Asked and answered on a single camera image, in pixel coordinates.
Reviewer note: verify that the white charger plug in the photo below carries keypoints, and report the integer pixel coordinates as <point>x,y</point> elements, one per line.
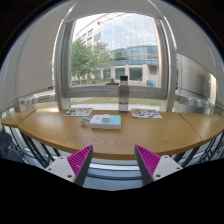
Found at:
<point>106,117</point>

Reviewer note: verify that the clear water bottle black cap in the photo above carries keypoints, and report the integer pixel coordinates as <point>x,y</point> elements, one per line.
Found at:
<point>123,92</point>

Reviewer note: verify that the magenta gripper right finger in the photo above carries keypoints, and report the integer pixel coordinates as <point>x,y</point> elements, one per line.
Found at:
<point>152,166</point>

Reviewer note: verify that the white window frame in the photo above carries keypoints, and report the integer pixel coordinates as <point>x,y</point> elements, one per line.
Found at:
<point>92,54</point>

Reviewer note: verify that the colourful sticker sheet left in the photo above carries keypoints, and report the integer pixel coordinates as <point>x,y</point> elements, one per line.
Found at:
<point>83,112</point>

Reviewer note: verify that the colourful sticker sheet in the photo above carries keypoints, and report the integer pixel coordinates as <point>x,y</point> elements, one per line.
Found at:
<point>145,113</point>
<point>83,112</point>

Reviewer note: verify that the colourful sticker sheet right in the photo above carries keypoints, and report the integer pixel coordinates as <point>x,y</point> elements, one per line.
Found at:
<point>145,113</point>

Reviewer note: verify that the teal and white book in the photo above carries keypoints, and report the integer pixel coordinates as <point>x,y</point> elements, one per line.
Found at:
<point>113,123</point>

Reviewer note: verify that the wooden curved desk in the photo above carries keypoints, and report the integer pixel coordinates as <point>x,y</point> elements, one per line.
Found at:
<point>172,133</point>

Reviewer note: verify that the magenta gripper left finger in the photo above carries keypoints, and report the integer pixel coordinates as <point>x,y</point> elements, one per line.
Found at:
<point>73,168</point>

